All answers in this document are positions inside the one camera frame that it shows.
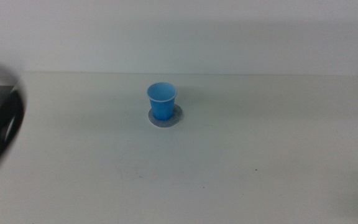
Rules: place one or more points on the blue plastic cup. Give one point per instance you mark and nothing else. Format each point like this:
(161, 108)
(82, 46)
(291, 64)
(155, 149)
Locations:
(162, 105)

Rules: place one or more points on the round grey cup mat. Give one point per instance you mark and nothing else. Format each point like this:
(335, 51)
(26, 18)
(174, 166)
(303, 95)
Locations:
(176, 119)

